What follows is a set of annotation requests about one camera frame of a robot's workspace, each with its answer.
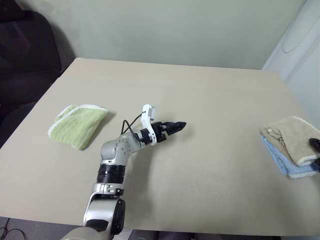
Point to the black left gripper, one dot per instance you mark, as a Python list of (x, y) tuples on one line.
[(159, 131)]

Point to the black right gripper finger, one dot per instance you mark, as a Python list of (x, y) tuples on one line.
[(316, 144), (317, 165)]

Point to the beige towel with embroidery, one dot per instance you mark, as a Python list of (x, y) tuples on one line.
[(292, 135)]

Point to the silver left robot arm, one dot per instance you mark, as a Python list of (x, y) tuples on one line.
[(112, 170)]

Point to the light blue towel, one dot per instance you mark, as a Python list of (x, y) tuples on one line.
[(282, 163)]

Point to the green towel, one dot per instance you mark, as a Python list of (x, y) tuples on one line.
[(76, 126)]

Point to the white appliance panel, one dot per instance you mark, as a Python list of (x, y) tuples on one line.
[(297, 50)]

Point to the beige rounded shape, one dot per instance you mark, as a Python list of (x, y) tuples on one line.
[(77, 233)]

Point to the black upholstered chair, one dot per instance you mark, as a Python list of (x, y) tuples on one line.
[(22, 65)]

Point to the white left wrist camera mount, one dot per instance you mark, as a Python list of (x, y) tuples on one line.
[(147, 117)]

